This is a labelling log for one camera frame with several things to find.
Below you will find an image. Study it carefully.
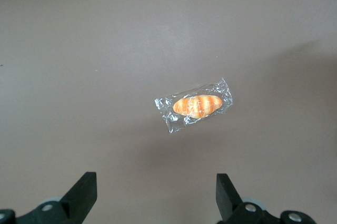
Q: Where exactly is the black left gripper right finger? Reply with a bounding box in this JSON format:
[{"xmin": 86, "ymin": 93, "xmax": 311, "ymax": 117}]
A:
[{"xmin": 215, "ymin": 173, "xmax": 316, "ymax": 224}]

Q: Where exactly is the bread roll in clear wrapper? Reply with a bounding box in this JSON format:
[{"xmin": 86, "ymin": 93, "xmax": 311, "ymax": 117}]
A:
[{"xmin": 154, "ymin": 77, "xmax": 234, "ymax": 135}]

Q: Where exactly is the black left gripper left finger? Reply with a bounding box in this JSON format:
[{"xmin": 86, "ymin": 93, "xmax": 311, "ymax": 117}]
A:
[{"xmin": 0, "ymin": 172, "xmax": 97, "ymax": 224}]

